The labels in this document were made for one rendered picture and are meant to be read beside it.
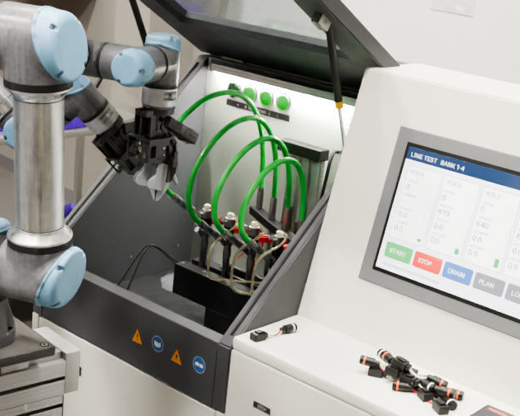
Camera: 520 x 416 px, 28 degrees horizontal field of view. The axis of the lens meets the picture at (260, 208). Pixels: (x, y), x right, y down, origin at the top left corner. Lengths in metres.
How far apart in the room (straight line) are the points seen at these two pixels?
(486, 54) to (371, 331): 1.93
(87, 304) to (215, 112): 0.69
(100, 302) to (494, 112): 1.05
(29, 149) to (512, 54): 2.49
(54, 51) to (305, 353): 0.88
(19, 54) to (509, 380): 1.14
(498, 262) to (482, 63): 1.97
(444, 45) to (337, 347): 2.10
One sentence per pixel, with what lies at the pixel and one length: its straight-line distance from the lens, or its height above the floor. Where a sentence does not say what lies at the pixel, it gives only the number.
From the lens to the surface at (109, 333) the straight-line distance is 2.57.
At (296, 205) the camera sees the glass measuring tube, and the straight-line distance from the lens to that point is 2.76.
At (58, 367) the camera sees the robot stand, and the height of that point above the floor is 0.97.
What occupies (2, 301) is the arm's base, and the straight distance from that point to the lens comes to 2.00.
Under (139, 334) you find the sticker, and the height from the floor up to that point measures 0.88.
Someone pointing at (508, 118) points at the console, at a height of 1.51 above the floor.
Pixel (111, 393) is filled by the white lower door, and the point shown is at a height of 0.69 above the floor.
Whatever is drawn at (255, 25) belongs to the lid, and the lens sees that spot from 2.59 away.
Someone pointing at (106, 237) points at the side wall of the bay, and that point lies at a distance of 2.83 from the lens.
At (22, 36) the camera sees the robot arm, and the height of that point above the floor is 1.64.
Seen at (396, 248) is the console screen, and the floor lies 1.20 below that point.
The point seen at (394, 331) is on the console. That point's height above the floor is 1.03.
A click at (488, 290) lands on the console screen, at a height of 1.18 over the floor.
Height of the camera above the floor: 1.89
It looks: 17 degrees down
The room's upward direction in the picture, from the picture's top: 6 degrees clockwise
